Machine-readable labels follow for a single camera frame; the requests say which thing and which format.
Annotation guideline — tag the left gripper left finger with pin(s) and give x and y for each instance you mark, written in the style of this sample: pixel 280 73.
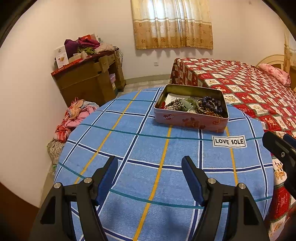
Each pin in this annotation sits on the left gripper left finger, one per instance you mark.
pixel 54 220

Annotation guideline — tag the grey bead bracelet red tassel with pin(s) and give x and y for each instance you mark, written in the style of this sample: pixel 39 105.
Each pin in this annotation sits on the grey bead bracelet red tassel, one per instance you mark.
pixel 163 106

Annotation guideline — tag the paper leaflet in tin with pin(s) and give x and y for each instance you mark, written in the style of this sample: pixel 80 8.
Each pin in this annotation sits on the paper leaflet in tin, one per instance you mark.
pixel 172 97

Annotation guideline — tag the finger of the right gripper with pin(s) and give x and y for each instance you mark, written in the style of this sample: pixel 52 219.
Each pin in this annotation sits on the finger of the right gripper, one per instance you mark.
pixel 285 152

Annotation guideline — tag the pink fabric bundle on floor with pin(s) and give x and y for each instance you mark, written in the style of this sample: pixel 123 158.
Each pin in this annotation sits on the pink fabric bundle on floor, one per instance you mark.
pixel 78 110

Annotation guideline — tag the blue plaid tablecloth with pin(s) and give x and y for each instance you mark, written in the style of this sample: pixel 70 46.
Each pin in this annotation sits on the blue plaid tablecloth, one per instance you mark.
pixel 150 198

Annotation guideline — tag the green jade bangle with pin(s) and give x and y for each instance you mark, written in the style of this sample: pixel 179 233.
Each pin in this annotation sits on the green jade bangle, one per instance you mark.
pixel 189 103

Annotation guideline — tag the beige wooden headboard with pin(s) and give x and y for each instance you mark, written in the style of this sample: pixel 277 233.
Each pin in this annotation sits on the beige wooden headboard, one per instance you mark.
pixel 278 61

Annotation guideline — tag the white product box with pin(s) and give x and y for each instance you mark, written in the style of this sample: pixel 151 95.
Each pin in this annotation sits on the white product box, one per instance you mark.
pixel 61 56

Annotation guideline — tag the red patchwork bed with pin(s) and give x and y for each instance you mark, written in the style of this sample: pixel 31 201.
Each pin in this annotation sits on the red patchwork bed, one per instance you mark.
pixel 259 95

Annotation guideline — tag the pink metal tin box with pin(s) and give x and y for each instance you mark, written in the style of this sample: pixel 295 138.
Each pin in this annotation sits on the pink metal tin box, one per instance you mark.
pixel 177 115

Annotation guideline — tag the silver metal bangle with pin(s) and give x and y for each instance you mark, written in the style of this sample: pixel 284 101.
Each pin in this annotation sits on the silver metal bangle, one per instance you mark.
pixel 208 107

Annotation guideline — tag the beige patterned window curtain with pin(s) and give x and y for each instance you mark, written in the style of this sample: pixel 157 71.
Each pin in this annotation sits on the beige patterned window curtain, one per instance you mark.
pixel 172 24

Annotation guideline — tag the beige curtain at right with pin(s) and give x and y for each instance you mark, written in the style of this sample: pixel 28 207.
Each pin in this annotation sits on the beige curtain at right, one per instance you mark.
pixel 289 51

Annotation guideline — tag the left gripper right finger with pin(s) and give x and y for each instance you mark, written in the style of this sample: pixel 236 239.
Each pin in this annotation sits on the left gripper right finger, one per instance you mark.
pixel 244 220

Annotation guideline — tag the brown wooden cabinet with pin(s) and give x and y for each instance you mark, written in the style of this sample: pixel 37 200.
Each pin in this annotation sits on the brown wooden cabinet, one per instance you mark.
pixel 98 78

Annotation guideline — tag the pile of clothes on cabinet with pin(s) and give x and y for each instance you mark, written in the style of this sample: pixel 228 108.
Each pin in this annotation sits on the pile of clothes on cabinet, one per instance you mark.
pixel 88 45

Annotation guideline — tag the pink pillow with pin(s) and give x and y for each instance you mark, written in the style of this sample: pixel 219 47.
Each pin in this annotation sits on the pink pillow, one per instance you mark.
pixel 279 74

